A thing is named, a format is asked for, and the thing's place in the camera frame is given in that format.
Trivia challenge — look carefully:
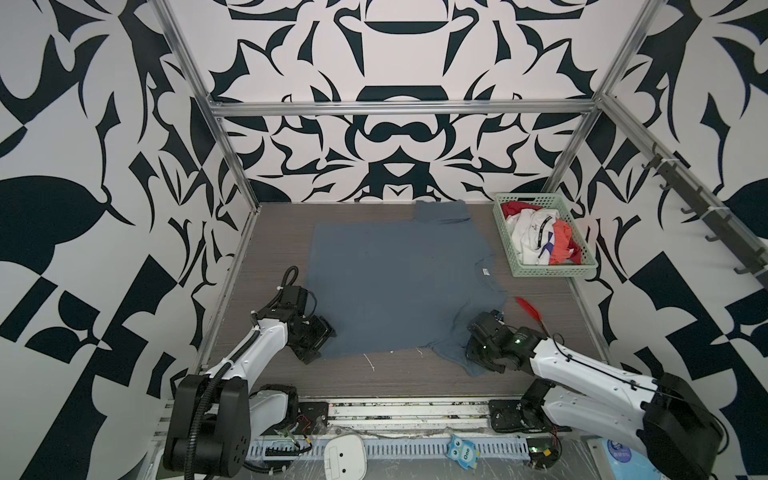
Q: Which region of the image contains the grey blue t shirt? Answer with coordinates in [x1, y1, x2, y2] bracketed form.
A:
[305, 201, 508, 376]

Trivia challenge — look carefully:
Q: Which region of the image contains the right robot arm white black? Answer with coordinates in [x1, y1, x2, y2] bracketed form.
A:
[465, 311, 727, 479]

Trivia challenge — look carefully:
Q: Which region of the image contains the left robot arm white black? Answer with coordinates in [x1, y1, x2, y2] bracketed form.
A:
[162, 266, 335, 479]

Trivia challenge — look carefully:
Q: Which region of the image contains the red pen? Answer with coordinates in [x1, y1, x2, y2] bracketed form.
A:
[515, 297, 550, 336]

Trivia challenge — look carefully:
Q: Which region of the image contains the blue owl toy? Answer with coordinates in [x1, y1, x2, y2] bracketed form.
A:
[445, 435, 479, 470]

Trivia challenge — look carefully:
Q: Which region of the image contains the red t shirt in basket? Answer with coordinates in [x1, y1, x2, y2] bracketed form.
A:
[501, 201, 581, 266]

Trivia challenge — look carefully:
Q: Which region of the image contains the white t shirt in basket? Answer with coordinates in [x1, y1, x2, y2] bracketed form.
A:
[505, 209, 559, 266]

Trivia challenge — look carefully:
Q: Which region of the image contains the white box device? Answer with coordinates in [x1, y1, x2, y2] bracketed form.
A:
[323, 434, 367, 480]

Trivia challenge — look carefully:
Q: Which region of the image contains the green plastic basket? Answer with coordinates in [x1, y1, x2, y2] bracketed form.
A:
[493, 193, 598, 278]

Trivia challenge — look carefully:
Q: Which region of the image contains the blue labelled box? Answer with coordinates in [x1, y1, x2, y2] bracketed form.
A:
[587, 438, 665, 480]

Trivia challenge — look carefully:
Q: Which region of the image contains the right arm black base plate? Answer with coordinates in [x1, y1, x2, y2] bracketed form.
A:
[488, 399, 573, 434]

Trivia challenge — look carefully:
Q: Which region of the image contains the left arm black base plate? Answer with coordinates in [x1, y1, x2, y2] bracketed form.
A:
[290, 401, 330, 436]

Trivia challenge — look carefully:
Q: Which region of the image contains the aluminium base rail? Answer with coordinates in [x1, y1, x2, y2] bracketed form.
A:
[149, 395, 667, 445]

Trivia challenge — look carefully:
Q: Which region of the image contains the black corrugated cable hose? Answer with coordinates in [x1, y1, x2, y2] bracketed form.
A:
[182, 359, 232, 480]

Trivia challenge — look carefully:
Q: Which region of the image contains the horizontal aluminium frame bar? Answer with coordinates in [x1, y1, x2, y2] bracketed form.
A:
[209, 99, 596, 118]

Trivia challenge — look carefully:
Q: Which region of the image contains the black wall hook rack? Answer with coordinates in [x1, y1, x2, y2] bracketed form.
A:
[643, 142, 767, 290]

